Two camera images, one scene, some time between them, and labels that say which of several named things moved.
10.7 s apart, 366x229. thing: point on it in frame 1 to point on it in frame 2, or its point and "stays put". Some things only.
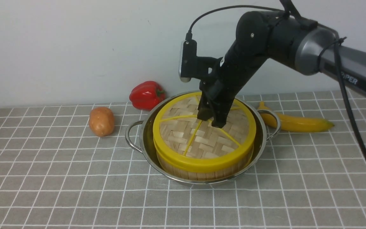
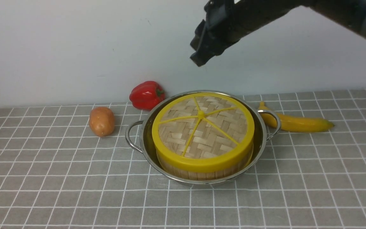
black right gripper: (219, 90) to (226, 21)
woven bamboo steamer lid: (182, 141) stays put
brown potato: (101, 121) stays put
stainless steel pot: (139, 135) stays put
